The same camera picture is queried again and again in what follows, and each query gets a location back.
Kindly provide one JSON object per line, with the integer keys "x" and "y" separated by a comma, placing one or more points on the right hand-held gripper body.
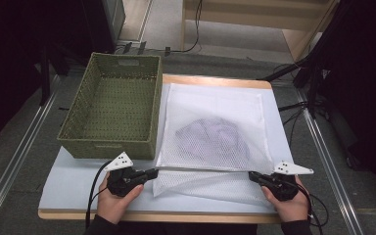
{"x": 284, "y": 187}

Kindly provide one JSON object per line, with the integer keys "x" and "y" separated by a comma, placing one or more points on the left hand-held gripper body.
{"x": 122, "y": 181}

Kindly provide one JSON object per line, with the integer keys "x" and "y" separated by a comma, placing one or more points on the lilac garment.
{"x": 212, "y": 138}

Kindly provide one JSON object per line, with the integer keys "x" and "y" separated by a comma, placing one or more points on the white mesh laundry bag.
{"x": 215, "y": 101}

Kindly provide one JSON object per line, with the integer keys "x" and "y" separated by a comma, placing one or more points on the person's right hand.
{"x": 292, "y": 210}

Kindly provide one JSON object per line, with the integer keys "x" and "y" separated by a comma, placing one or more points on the person's left hand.
{"x": 114, "y": 207}

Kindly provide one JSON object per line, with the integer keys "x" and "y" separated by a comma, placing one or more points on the white table mat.
{"x": 75, "y": 182}

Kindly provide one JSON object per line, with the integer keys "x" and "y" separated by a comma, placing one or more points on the green woven basket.
{"x": 120, "y": 104}

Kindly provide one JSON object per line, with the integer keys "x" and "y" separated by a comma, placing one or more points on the wooden table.
{"x": 215, "y": 81}

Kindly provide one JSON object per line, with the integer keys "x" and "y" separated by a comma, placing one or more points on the black stand leg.
{"x": 284, "y": 70}

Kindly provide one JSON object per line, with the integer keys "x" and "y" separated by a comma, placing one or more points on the black metal stand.
{"x": 45, "y": 75}

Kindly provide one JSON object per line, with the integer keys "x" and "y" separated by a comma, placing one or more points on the dark cabinet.
{"x": 104, "y": 19}

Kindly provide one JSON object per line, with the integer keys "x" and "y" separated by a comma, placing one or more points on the metal floor rail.
{"x": 329, "y": 163}
{"x": 13, "y": 163}

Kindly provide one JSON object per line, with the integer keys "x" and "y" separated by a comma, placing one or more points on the light wooden furniture frame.
{"x": 241, "y": 19}

